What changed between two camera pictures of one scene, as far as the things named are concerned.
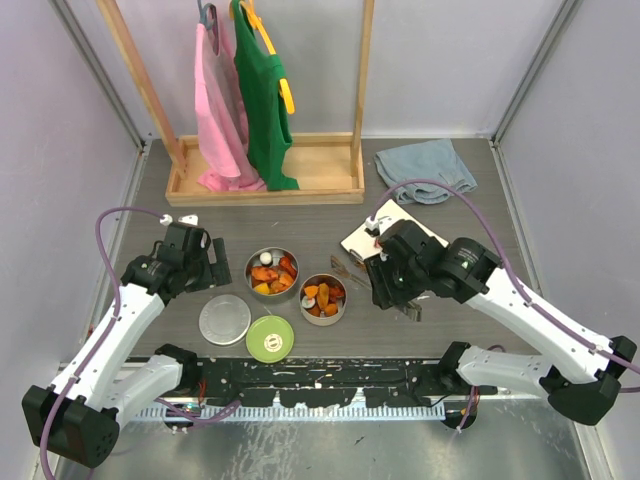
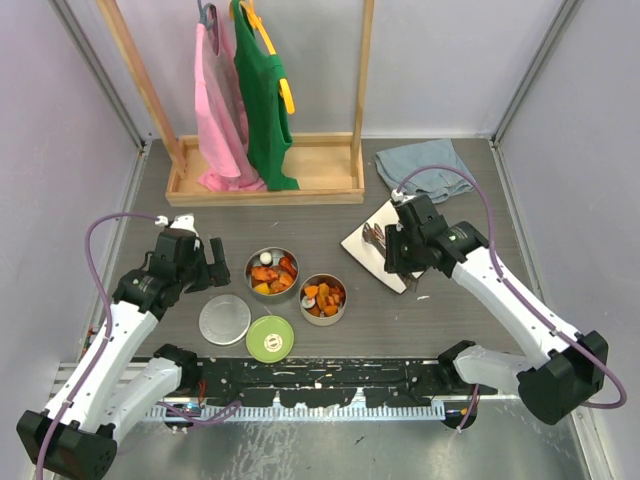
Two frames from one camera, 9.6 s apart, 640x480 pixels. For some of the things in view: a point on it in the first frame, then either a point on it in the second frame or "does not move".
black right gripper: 384,293 → 394,263
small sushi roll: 308,302 does not move
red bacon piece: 335,292 does not move
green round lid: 269,339 does not move
